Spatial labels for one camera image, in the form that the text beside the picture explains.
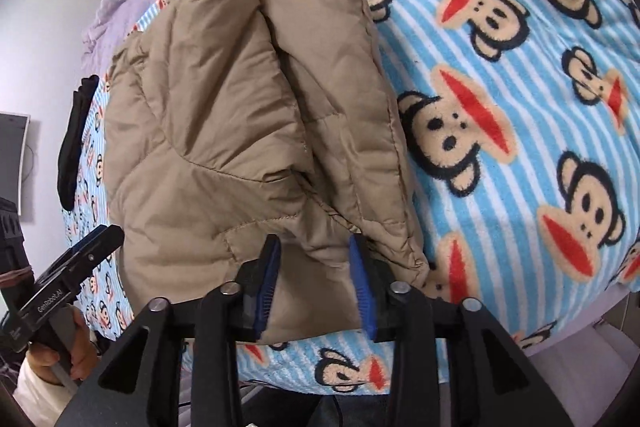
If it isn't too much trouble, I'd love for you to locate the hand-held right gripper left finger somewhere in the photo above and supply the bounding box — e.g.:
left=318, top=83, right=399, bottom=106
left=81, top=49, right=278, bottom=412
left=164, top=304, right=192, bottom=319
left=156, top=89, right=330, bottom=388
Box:
left=65, top=234, right=281, bottom=427

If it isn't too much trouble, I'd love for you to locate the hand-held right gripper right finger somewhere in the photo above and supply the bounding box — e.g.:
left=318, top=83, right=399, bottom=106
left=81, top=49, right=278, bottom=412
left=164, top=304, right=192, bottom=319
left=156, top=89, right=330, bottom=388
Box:
left=348, top=234, right=574, bottom=427

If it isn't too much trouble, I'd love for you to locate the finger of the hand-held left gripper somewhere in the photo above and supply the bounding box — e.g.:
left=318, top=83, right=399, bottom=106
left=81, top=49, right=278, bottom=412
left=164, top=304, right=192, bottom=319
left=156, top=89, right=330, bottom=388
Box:
left=47, top=224, right=126, bottom=283

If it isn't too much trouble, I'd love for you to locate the tan puffer jacket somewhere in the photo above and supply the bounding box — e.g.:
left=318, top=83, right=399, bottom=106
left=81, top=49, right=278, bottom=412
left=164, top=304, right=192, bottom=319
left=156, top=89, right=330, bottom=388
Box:
left=102, top=0, right=431, bottom=345

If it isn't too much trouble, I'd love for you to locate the person's left forearm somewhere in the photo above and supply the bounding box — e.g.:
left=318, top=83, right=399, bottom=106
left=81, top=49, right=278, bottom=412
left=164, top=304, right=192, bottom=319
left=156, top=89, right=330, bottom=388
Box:
left=11, top=354, right=81, bottom=427

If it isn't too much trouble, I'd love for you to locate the person's left hand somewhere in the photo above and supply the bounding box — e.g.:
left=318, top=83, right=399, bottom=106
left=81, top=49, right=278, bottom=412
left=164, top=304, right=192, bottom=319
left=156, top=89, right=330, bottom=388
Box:
left=25, top=307, right=101, bottom=383

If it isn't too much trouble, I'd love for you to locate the black cloth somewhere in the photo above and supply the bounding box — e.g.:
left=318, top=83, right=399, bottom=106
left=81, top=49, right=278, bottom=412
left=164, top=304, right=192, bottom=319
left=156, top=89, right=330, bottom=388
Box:
left=56, top=74, right=101, bottom=210

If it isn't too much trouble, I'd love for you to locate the monkey print striped blanket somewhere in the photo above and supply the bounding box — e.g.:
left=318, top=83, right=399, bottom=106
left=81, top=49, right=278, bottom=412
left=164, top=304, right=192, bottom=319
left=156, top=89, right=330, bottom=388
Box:
left=60, top=0, right=640, bottom=395

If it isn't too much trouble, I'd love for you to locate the wall television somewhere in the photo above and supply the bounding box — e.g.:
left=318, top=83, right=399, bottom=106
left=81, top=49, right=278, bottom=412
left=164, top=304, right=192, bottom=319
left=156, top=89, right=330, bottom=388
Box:
left=0, top=112, right=31, bottom=215

